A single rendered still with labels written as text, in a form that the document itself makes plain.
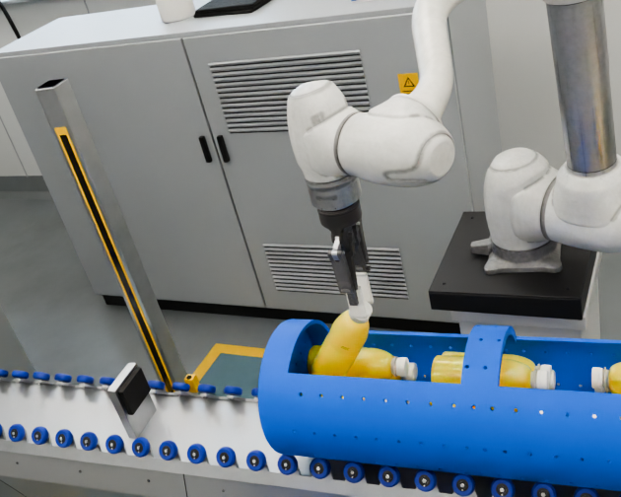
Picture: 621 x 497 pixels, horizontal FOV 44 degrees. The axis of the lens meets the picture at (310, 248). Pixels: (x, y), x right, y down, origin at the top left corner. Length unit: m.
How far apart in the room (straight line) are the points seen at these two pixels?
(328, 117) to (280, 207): 2.13
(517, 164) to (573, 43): 0.36
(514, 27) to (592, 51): 2.49
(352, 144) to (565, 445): 0.63
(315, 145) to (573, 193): 0.68
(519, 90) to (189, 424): 2.77
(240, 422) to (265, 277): 1.79
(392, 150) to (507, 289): 0.82
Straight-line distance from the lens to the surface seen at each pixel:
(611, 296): 3.63
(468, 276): 1.95
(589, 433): 1.40
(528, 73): 4.13
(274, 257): 3.52
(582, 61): 1.59
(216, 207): 3.53
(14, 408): 2.28
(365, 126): 1.18
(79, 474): 2.06
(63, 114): 1.97
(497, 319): 1.94
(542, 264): 1.92
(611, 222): 1.73
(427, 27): 1.38
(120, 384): 1.90
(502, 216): 1.86
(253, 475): 1.77
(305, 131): 1.24
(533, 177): 1.82
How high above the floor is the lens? 2.16
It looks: 30 degrees down
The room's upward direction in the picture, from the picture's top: 15 degrees counter-clockwise
